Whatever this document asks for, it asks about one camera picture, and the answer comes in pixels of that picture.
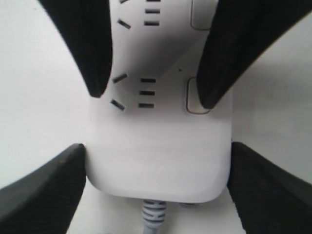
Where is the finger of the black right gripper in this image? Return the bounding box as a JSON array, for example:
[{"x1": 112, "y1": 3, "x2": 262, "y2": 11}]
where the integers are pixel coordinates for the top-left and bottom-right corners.
[
  {"x1": 196, "y1": 0, "x2": 310, "y2": 109},
  {"x1": 40, "y1": 0, "x2": 113, "y2": 98}
]

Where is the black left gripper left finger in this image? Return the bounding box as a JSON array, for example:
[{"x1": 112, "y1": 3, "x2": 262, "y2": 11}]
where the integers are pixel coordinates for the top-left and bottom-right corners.
[{"x1": 0, "y1": 144, "x2": 86, "y2": 234}]

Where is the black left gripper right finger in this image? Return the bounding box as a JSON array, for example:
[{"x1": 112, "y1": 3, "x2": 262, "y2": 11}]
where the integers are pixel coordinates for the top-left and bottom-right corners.
[{"x1": 227, "y1": 142, "x2": 312, "y2": 234}]

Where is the white five-outlet power strip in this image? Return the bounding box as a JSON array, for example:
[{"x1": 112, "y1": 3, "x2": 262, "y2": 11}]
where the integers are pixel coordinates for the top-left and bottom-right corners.
[{"x1": 86, "y1": 0, "x2": 233, "y2": 203}]

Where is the grey power cord with plug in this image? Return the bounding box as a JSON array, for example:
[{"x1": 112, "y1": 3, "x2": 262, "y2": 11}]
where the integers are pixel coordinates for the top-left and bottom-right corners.
[{"x1": 141, "y1": 200, "x2": 167, "y2": 234}]

